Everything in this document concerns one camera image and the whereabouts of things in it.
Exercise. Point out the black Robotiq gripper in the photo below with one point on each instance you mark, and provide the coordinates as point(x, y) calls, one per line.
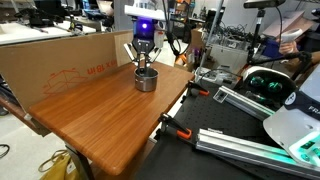
point(144, 33)

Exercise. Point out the black marker pen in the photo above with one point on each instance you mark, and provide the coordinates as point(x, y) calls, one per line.
point(143, 70)

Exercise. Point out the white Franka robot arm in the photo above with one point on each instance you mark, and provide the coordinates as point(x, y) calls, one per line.
point(293, 133)

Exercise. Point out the small steel pot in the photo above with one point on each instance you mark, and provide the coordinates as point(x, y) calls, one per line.
point(146, 83)

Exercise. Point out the grey metal pole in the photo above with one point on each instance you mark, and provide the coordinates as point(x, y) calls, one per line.
point(210, 36)

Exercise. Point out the black perforated breadboard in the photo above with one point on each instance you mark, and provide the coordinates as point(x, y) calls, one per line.
point(216, 115)

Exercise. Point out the brown cardboard box panel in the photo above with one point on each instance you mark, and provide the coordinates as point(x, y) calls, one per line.
point(50, 63)

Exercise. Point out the black bag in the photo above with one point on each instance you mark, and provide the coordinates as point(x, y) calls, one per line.
point(36, 18)

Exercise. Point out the long white table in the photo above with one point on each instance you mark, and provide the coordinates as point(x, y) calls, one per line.
point(30, 35)

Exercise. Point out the black table leg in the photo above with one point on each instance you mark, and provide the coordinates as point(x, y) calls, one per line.
point(81, 163)

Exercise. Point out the white VR headset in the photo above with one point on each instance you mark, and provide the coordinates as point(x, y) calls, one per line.
point(270, 83)

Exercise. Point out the blue cloth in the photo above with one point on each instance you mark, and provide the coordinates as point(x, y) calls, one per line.
point(272, 48)

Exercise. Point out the white tape strip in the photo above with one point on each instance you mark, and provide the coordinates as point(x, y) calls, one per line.
point(27, 116)

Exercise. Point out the yellow bag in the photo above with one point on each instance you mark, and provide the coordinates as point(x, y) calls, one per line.
point(61, 168)

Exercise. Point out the flat brown cardboard sheet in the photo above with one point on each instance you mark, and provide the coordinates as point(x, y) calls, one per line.
point(288, 23)

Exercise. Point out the white VR controller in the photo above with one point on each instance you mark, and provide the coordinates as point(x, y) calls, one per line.
point(291, 35)

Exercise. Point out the aluminium extrusion rail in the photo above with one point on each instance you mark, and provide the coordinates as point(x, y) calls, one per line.
point(243, 101)
point(240, 148)

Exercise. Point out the black camera tripod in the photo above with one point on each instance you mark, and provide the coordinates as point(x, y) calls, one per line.
point(256, 36)

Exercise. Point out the black camera on tripod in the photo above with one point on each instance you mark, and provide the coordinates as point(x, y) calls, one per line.
point(263, 3)

